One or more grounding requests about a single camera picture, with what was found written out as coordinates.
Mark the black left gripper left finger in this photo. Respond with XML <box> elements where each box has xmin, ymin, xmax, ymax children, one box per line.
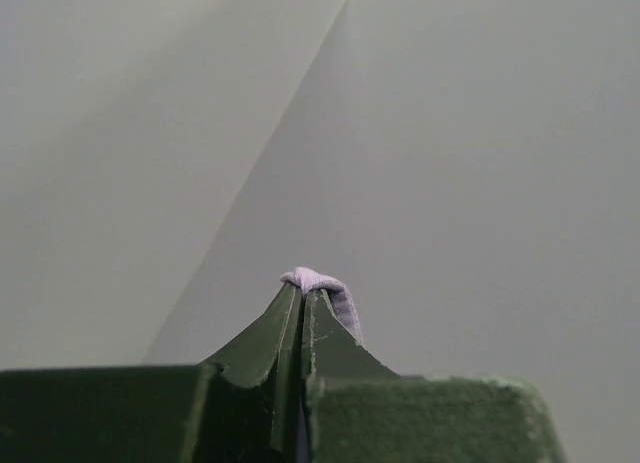
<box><xmin>1</xmin><ymin>284</ymin><xmax>304</xmax><ymax>462</ymax></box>

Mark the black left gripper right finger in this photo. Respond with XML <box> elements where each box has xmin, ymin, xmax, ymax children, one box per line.
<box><xmin>302</xmin><ymin>290</ymin><xmax>567</xmax><ymax>463</ymax></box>

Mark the lavender purple t-shirt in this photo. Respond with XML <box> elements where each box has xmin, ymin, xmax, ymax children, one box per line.
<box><xmin>280</xmin><ymin>267</ymin><xmax>363</xmax><ymax>346</ymax></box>

